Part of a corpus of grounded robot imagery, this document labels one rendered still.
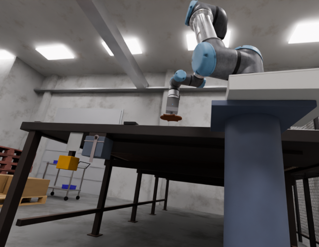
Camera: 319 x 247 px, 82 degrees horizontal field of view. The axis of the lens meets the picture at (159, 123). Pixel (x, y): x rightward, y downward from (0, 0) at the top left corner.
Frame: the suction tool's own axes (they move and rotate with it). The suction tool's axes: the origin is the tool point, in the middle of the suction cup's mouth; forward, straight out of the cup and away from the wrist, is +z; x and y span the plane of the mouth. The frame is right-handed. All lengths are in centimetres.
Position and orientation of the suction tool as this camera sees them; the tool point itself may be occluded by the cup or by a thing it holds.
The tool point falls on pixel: (171, 118)
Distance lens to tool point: 126.4
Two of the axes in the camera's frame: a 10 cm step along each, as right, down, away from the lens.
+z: -1.3, 9.4, -3.1
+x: -0.1, -3.1, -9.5
